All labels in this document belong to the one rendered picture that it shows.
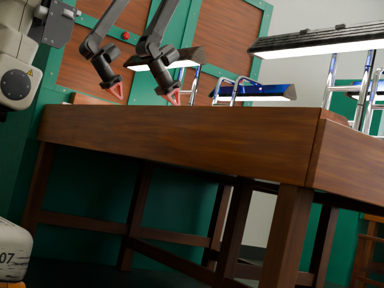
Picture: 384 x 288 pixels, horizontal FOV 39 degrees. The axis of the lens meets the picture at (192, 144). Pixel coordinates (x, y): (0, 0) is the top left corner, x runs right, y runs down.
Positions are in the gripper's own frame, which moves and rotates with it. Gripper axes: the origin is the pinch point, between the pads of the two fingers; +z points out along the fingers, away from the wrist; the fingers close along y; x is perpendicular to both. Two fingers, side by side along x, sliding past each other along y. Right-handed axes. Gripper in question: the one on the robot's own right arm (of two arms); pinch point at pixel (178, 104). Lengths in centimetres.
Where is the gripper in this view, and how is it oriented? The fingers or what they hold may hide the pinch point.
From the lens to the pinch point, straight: 207.7
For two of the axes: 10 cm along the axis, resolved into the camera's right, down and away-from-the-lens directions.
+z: 4.5, 8.1, 3.7
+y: -5.7, -0.6, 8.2
